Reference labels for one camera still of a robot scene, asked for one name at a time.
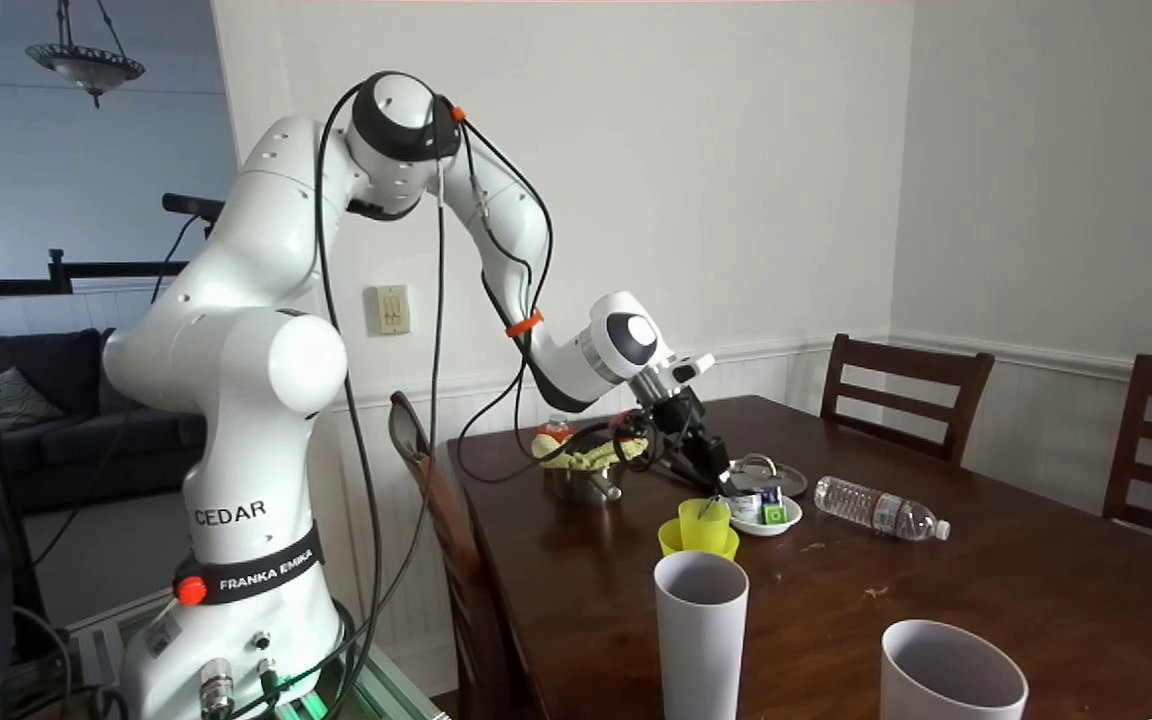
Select metal pot lid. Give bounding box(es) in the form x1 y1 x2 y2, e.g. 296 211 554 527
728 451 809 496

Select right wooden chair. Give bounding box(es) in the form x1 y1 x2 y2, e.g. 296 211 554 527
822 334 991 465

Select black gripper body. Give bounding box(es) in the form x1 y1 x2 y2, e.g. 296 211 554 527
638 369 725 469

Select black camera on stand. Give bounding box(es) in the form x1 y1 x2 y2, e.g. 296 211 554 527
159 194 224 220

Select dark metal pot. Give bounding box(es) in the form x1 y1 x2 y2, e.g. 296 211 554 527
554 469 623 509

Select short white cylinder cup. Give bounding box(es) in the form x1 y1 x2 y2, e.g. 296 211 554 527
879 621 1028 720

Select wall light switch plate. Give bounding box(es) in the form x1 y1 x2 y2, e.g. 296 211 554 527
365 285 413 337

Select clear plastic water bottle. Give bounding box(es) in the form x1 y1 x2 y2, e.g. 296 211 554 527
811 475 952 545

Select dark sofa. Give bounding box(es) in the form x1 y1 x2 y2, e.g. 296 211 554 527
0 329 203 516

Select white bowl with packets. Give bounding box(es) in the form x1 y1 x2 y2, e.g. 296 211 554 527
728 488 805 541

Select small yellow cup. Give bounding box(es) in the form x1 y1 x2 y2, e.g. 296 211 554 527
677 499 728 533

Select near wooden chair back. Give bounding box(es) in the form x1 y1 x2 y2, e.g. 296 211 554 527
388 394 514 720

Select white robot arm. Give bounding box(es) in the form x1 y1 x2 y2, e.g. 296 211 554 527
103 72 728 720

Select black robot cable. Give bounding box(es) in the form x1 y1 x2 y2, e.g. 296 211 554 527
311 70 570 697

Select tall white cylinder cup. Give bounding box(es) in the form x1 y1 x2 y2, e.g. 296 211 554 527
651 554 747 720

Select hanging ceiling lamp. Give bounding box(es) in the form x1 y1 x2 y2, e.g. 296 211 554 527
28 0 143 103

